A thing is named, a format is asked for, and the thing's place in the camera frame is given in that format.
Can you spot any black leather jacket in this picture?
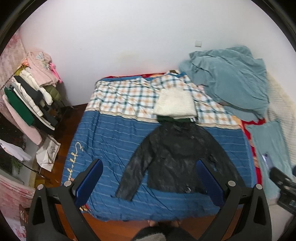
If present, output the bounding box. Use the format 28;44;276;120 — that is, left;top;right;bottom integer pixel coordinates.
115;122;245;201

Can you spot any clothes rack with hanging clothes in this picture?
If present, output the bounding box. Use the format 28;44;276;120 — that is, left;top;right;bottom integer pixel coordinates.
1;49;66;145

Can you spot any red patterned under sheet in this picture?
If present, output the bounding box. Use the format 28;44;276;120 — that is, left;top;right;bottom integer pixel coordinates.
240;119;265;184

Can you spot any teal blue pillow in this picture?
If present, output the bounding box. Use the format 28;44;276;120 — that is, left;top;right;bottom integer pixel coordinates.
246;120;293;200

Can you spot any white paper bag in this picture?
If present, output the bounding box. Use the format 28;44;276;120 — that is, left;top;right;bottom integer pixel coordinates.
36;136;61;172

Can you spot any white quilted headboard cushion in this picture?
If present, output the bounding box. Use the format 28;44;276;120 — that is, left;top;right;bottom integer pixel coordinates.
265;73;295;166

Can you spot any teal blue crumpled blanket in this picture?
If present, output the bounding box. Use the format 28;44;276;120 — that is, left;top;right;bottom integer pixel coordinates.
179;46;269;121

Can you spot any blue striped plaid bed sheet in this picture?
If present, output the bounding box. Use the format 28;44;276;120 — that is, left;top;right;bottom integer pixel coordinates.
62;73;257;221

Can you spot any dark green folded garment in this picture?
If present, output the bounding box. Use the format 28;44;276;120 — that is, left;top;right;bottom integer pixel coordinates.
157;115;197;123

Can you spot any white fluffy folded garment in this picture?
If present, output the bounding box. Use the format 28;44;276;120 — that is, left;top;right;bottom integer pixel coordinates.
154;87;198;119

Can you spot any white wall switch plate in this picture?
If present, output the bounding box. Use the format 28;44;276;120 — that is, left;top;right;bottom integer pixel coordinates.
195;41;202;48

